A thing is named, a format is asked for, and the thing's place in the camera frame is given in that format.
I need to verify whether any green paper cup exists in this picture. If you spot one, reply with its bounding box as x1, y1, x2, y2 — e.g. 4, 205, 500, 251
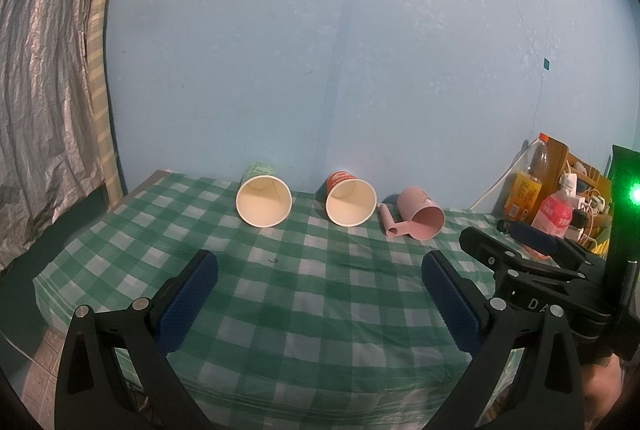
235, 161, 292, 228

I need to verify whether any red paper cup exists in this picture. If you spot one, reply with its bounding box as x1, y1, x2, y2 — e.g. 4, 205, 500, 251
326, 171, 378, 227

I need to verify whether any person's right hand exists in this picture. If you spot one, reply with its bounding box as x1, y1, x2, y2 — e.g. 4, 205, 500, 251
582, 354, 623, 429

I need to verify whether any pink-label water bottle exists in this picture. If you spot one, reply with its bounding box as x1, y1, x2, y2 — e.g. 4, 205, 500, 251
530, 173, 575, 238

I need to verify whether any yellow carton box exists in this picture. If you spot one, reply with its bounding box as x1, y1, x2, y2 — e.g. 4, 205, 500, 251
503, 171, 542, 221

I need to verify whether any pink plastic mug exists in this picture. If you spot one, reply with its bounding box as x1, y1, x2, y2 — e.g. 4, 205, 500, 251
378, 186, 446, 241

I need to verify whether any wooden organizer box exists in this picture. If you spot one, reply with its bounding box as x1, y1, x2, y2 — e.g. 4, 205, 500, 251
541, 136, 615, 255

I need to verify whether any orange-capped drink bottle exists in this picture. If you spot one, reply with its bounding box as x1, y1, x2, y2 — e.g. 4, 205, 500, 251
528, 133, 549, 182

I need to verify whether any green checkered tablecloth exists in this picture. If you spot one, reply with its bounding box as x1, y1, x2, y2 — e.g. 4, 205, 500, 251
34, 173, 497, 429

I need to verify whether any grey curtain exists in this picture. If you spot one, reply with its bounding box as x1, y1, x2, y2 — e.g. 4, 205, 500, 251
1, 0, 103, 267

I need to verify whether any white wall cable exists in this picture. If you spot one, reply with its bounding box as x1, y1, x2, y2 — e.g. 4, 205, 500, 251
466, 139, 540, 212

